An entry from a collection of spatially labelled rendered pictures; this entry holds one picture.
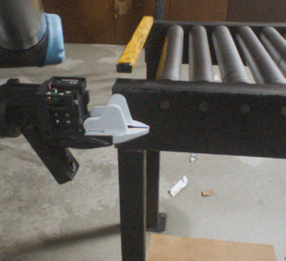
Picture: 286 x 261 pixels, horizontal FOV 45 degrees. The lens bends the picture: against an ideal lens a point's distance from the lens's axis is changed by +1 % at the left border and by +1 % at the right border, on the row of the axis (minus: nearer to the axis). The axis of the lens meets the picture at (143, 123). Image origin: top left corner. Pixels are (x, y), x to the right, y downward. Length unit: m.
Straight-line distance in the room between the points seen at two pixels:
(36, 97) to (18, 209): 1.16
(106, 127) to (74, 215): 1.06
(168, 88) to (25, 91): 0.23
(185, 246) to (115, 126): 0.95
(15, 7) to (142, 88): 0.26
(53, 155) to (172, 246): 0.91
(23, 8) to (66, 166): 0.26
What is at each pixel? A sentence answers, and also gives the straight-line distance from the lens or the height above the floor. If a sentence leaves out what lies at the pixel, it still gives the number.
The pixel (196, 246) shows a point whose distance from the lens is 1.39.
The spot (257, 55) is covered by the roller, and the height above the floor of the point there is 0.80.
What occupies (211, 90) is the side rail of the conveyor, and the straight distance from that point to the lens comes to 0.58.
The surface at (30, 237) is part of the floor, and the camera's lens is 1.48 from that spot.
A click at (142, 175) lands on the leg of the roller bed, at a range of 0.66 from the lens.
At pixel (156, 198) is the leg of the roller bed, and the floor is 0.15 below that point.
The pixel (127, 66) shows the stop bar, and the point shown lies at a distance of 0.64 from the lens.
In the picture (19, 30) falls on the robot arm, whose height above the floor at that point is 0.92.
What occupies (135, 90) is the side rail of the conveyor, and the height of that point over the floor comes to 0.80.
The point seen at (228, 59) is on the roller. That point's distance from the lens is 0.75.
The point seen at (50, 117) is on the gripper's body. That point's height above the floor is 0.80.
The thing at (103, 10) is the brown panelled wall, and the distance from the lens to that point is 3.83.
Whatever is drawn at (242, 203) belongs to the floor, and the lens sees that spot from 1.61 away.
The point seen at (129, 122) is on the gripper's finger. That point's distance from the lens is 0.52.
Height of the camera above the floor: 1.02
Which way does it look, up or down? 28 degrees down
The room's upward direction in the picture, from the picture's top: straight up
